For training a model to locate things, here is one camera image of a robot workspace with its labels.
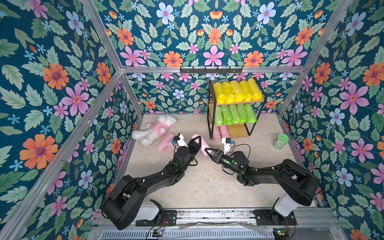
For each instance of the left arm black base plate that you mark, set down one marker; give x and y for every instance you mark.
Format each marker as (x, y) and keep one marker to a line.
(153, 214)

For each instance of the green trash bag roll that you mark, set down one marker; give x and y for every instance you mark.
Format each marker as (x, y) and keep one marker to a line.
(250, 114)
(227, 116)
(242, 113)
(219, 121)
(235, 114)

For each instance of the yellow trash bag roll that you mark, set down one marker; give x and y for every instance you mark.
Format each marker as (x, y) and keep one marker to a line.
(238, 92)
(230, 96)
(247, 91)
(255, 89)
(220, 94)

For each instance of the pink trash bag roll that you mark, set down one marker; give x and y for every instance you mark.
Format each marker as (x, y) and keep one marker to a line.
(216, 134)
(162, 146)
(224, 131)
(204, 145)

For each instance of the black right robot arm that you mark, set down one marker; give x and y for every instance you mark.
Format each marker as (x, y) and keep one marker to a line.
(300, 186)

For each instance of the white pink plush toy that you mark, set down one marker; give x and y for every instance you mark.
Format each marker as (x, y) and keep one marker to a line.
(154, 131)

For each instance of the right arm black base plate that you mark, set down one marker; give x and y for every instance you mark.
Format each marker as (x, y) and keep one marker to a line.
(269, 217)

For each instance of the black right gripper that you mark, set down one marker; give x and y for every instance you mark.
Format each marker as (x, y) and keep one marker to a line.
(218, 156)

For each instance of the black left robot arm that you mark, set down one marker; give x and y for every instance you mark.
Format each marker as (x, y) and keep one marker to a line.
(122, 204)

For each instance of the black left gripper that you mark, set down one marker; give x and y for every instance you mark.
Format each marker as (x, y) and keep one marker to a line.
(193, 147)

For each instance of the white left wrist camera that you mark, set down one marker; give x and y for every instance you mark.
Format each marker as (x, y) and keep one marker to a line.
(178, 141)

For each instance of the black wall hook rail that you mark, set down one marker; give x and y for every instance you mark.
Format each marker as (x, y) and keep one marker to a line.
(211, 70)

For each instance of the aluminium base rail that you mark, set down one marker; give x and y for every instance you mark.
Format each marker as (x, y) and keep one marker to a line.
(308, 223)

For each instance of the wooden shelf with black frame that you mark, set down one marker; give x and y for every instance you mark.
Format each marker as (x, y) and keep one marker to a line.
(235, 130)

